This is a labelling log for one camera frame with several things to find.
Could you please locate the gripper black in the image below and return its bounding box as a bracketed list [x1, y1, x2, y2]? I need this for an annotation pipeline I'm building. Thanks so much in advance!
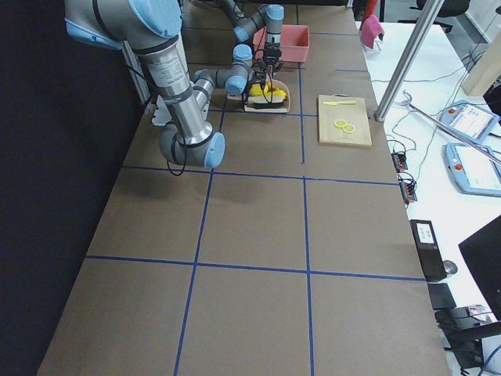
[250, 59, 268, 89]
[262, 42, 283, 73]

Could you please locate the yellow potato toy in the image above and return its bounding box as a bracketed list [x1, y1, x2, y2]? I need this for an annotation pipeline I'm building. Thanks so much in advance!
[249, 84, 269, 97]

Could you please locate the beige plastic dustpan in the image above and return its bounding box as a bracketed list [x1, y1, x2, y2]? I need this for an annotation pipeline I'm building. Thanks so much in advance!
[243, 69, 290, 114]

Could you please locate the pink plastic bin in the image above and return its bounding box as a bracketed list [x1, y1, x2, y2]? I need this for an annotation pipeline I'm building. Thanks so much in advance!
[253, 24, 310, 63]

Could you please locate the beige hand brush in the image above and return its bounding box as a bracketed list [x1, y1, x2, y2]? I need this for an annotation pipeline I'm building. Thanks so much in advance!
[247, 96, 286, 110]

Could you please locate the yellow corn cob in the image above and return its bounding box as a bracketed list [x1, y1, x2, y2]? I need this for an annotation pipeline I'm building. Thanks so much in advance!
[258, 89, 287, 101]

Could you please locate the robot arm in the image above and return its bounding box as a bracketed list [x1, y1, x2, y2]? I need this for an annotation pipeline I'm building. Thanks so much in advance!
[65, 0, 283, 168]
[203, 1, 284, 78]

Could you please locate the yellow plastic knife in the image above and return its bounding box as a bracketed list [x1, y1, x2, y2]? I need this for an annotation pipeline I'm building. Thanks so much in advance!
[323, 100, 357, 106]

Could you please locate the wooden cutting board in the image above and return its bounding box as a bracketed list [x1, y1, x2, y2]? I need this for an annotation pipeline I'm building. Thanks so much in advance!
[318, 95, 373, 147]

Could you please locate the lemon slice far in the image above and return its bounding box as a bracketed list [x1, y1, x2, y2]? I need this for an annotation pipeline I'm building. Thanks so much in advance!
[334, 119, 347, 128]

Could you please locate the pink cloth on stand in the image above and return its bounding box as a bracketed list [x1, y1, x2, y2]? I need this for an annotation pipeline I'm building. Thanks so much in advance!
[359, 15, 384, 51]

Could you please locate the white mounting pillar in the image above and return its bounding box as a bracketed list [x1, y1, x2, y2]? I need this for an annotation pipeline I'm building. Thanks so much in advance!
[151, 96, 211, 127]

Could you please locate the metal rod with hook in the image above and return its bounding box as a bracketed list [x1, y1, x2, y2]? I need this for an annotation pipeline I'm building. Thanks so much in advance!
[402, 89, 501, 165]

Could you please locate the orange connector block far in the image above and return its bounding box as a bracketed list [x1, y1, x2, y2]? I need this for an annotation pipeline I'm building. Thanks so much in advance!
[391, 151, 408, 172]

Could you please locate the orange connector block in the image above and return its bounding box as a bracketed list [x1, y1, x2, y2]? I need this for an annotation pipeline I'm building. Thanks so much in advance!
[391, 151, 408, 172]
[397, 172, 417, 204]

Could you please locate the orange connector block near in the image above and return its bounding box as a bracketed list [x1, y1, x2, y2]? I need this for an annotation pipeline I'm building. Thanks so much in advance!
[397, 172, 417, 204]

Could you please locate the teach pendant far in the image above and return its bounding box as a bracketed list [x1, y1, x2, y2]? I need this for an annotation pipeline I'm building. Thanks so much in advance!
[440, 100, 499, 144]

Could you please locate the teach pendant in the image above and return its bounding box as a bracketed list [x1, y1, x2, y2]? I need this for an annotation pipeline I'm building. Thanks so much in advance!
[443, 143, 500, 197]
[440, 100, 499, 144]

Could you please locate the teach pendant near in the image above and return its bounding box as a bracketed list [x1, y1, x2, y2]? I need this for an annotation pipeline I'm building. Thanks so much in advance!
[443, 143, 500, 197]

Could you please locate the black box with label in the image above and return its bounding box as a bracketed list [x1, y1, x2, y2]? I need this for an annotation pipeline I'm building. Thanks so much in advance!
[409, 219, 447, 282]

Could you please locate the black monitor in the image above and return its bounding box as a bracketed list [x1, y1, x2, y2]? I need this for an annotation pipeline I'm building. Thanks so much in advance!
[459, 225, 500, 320]

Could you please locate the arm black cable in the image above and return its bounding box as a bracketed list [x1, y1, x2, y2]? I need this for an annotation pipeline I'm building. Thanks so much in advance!
[128, 66, 189, 177]

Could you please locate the aluminium frame post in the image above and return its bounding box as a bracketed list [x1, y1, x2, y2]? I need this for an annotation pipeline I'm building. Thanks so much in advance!
[374, 0, 444, 122]

